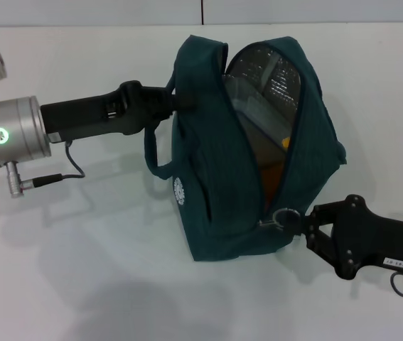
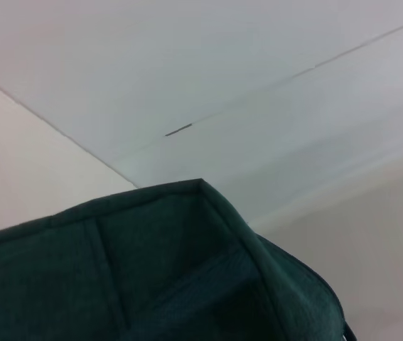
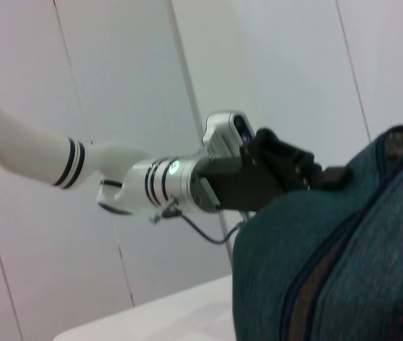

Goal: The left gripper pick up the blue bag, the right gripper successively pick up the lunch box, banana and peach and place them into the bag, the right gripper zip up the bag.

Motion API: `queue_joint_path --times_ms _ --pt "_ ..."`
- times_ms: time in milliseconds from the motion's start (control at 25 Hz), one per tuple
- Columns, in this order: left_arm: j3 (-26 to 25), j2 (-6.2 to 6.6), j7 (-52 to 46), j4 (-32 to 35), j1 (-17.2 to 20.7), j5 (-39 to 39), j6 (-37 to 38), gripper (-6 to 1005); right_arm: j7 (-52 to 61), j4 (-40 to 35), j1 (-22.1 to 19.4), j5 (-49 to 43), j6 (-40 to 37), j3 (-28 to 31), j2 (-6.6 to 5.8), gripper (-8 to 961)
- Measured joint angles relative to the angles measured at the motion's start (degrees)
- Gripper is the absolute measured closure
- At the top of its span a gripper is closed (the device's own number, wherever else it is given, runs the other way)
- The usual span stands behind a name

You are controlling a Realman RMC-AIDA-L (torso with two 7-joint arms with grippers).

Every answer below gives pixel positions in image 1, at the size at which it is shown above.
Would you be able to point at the clear plastic lunch box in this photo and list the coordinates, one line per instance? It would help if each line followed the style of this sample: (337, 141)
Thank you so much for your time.
(258, 106)

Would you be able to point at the dark teal insulated lunch bag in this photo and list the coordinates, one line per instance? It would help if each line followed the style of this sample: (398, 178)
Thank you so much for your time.
(215, 170)

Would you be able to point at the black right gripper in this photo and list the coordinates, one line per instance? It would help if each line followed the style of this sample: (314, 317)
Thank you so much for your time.
(375, 238)

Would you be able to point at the yellow toy banana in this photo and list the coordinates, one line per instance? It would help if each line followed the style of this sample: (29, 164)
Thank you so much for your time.
(285, 142)

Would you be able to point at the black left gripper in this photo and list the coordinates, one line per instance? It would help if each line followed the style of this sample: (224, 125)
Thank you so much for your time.
(76, 119)

